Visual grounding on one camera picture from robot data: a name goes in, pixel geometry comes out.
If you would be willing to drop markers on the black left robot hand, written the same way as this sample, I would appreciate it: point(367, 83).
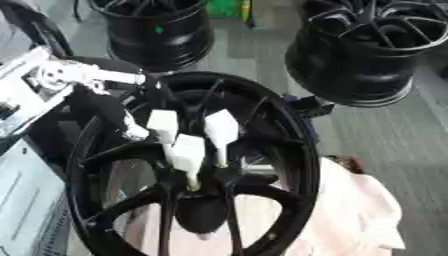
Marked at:
point(99, 110)

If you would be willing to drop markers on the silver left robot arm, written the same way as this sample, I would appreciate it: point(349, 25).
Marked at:
point(29, 90)

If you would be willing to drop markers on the black wheel rim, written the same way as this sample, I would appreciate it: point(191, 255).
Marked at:
point(157, 36)
point(356, 60)

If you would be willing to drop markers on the black spoked wheel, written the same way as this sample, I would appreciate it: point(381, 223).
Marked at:
point(274, 143)

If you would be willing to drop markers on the pale grey ribbed panel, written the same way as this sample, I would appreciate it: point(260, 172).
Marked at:
point(26, 200)

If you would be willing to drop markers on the green box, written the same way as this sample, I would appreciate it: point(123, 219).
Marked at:
point(226, 8)

